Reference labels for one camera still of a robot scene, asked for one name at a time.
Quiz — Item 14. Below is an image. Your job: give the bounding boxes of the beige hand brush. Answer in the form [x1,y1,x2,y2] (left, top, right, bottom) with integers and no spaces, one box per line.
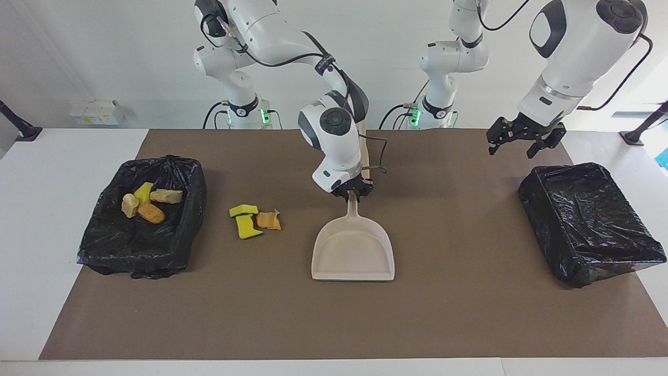
[360,120,372,181]

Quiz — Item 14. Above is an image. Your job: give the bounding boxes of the beige plastic dustpan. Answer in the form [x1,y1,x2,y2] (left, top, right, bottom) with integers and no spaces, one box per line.
[312,194,396,283]

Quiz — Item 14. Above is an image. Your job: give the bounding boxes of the torn striped bread piece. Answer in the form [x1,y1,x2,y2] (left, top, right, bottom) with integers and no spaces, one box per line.
[257,209,282,231]

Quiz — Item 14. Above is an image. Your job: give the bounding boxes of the plain yellow sponge piece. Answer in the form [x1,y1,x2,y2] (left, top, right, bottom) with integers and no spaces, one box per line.
[235,214,264,239]

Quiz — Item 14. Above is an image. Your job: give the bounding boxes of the brown oval bread roll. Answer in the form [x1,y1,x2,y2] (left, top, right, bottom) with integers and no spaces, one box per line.
[137,203,166,225]

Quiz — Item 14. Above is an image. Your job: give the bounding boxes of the empty-start bin with black bag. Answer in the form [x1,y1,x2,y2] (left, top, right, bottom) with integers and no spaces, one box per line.
[518,163,667,289]

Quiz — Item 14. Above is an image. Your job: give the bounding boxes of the wrinkled black bag bin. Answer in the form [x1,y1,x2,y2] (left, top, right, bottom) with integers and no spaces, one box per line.
[77,155,207,279]

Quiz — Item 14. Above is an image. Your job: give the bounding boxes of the black stand foot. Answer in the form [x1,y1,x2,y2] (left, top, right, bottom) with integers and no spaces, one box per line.
[619,102,668,146]
[0,100,42,142]

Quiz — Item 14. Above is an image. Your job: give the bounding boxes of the brown table mat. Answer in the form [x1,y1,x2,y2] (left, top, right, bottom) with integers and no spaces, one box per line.
[39,128,668,361]

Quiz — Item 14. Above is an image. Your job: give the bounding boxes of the white power box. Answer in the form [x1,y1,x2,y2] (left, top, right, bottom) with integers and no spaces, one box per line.
[69,99,125,126]

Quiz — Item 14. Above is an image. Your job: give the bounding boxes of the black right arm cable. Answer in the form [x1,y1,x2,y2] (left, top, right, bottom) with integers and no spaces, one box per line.
[201,10,388,175]

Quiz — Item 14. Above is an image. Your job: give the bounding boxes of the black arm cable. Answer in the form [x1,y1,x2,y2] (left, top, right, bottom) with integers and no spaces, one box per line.
[478,0,654,110]
[201,10,388,175]

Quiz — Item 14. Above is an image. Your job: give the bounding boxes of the black base cable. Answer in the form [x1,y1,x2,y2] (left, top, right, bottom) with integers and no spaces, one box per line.
[202,102,230,130]
[378,78,424,130]

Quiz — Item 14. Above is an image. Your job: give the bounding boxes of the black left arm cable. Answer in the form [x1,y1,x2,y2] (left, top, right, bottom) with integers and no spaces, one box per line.
[478,0,654,110]

